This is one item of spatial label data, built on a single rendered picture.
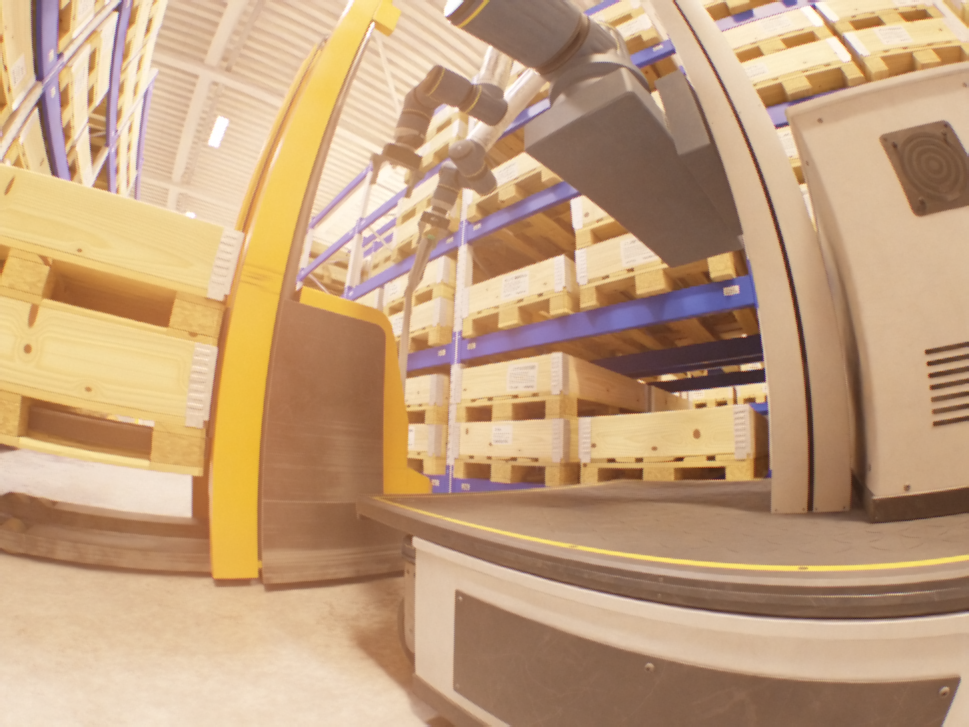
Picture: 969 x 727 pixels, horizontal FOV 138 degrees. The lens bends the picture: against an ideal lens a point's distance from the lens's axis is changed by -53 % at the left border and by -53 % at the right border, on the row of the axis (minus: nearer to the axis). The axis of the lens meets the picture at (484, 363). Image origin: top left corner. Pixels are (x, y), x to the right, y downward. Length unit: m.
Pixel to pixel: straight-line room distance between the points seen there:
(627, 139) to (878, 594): 0.78
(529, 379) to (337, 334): 1.21
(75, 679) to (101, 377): 0.68
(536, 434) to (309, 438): 1.26
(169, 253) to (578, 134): 1.02
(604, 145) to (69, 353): 1.28
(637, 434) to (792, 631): 1.56
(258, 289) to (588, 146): 0.95
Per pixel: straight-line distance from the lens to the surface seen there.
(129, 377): 1.11
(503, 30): 0.92
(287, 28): 9.35
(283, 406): 1.16
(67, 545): 1.32
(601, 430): 1.90
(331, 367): 1.22
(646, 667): 0.37
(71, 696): 0.79
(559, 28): 0.94
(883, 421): 0.51
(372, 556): 1.33
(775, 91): 2.49
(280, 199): 1.38
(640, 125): 0.81
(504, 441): 2.23
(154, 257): 1.18
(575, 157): 0.86
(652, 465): 1.80
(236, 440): 1.17
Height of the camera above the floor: 0.45
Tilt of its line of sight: 13 degrees up
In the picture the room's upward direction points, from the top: 2 degrees clockwise
